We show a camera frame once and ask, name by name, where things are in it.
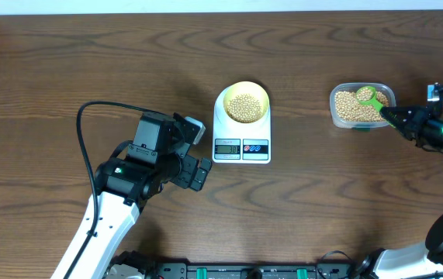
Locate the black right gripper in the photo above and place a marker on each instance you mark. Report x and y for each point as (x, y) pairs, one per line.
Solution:
(412, 127)

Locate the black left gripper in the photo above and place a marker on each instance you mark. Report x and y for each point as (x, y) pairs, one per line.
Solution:
(185, 177)

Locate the green plastic measuring scoop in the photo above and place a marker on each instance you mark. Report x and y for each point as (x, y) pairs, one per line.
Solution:
(370, 103)

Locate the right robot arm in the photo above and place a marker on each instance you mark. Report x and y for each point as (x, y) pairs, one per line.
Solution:
(422, 260)

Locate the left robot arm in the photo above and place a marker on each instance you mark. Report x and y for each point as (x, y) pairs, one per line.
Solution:
(122, 188)

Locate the white digital kitchen scale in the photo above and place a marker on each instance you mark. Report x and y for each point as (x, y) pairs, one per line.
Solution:
(240, 143)

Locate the soybeans in yellow bowl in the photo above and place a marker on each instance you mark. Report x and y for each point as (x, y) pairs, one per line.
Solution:
(244, 108)

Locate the yellow plastic bowl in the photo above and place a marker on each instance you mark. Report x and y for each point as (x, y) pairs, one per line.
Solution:
(247, 87)

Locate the green tape label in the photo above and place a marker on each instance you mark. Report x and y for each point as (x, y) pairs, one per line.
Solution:
(361, 129)

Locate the pile of dried soybeans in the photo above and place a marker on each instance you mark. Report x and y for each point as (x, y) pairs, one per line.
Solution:
(349, 109)

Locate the clear plastic bean container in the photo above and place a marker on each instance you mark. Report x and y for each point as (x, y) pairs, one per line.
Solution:
(354, 86)

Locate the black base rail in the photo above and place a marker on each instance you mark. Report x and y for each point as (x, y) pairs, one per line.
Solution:
(135, 265)

